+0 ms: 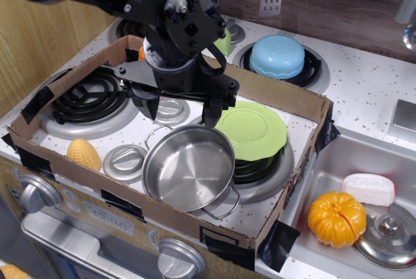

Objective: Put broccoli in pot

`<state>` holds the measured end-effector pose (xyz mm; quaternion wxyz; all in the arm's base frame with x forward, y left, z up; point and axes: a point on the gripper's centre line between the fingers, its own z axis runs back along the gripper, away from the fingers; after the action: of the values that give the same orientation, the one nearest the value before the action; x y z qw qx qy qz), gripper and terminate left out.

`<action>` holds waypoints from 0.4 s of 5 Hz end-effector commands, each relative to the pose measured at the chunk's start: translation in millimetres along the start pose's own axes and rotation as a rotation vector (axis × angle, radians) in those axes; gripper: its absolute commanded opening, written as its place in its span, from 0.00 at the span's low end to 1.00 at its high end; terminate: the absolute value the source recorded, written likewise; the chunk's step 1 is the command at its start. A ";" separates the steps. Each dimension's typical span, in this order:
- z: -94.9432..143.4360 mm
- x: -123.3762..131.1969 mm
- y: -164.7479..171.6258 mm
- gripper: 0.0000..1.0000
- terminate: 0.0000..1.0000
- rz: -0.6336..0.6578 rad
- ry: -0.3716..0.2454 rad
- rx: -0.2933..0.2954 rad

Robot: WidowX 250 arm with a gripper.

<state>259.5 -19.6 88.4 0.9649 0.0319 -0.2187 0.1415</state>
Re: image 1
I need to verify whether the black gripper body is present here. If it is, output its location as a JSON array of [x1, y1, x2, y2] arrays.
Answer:
[[114, 60, 239, 108]]

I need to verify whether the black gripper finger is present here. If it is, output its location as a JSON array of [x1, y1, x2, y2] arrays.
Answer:
[[129, 87, 160, 120], [202, 95, 235, 128]]

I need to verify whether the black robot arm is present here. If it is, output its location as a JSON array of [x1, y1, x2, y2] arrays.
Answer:
[[29, 0, 239, 128]]

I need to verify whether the stainless steel pot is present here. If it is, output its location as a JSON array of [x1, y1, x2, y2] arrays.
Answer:
[[142, 124, 240, 220]]

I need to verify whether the steel pot lid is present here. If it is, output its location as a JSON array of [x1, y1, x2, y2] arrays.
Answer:
[[354, 204, 415, 270]]

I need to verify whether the silver stove knob upper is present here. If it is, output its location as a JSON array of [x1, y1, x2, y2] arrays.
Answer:
[[155, 97, 190, 126]]

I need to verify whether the silver stove knob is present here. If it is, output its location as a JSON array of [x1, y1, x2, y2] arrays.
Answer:
[[103, 144, 148, 184], [155, 97, 190, 126], [226, 19, 246, 46]]

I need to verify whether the orange toy carrot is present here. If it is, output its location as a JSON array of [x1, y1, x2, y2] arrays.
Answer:
[[138, 46, 145, 61]]

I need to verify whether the brown cardboard fence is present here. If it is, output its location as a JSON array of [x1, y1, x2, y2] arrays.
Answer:
[[0, 34, 341, 273]]

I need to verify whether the black front left burner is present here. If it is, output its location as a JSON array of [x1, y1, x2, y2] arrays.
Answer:
[[40, 66, 138, 140]]

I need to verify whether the green plastic plate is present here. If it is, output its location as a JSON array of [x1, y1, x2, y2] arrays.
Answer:
[[215, 101, 287, 161]]

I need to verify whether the silver back stove knob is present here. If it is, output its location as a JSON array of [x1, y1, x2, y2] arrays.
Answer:
[[226, 19, 246, 46]]

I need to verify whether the silver stove knob lower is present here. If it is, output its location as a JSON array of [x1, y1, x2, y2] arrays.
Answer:
[[103, 144, 148, 184]]

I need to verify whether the black back left burner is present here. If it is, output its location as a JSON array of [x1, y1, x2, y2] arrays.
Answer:
[[109, 19, 146, 43]]

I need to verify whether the light blue plastic bowl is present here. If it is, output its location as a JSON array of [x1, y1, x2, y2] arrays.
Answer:
[[249, 34, 306, 79]]

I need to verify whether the yellow toy corn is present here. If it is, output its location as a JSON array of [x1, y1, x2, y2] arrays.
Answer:
[[66, 139, 101, 171]]

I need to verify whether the black back right burner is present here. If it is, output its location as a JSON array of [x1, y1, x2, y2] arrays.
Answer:
[[232, 43, 330, 94]]

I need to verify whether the oven clock display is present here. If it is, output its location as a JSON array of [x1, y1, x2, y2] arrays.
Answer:
[[82, 201, 135, 235]]

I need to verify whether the metal sink basin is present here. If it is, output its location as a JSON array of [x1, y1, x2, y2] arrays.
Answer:
[[283, 129, 415, 278]]

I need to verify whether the silver oven dial left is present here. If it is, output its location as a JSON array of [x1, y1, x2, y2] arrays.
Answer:
[[20, 174, 62, 213]]

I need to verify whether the silver oven dial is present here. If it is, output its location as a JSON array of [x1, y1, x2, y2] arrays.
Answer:
[[20, 174, 62, 213], [157, 237, 206, 279]]

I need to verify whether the silver oven dial right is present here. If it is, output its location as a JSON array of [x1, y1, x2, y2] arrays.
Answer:
[[157, 237, 206, 279]]

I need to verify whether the orange toy pumpkin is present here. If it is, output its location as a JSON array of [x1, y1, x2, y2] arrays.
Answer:
[[307, 191, 367, 248]]

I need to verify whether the white toy cheese wedge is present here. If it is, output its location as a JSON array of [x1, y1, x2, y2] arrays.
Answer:
[[341, 173, 397, 207]]

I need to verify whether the silver faucet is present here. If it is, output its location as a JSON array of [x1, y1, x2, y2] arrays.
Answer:
[[394, 0, 415, 52]]

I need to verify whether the yellow toy bottom left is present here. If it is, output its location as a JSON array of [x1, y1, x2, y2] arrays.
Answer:
[[0, 265, 29, 279]]

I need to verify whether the silver oven door handle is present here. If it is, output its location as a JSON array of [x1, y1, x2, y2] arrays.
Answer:
[[21, 212, 160, 278]]

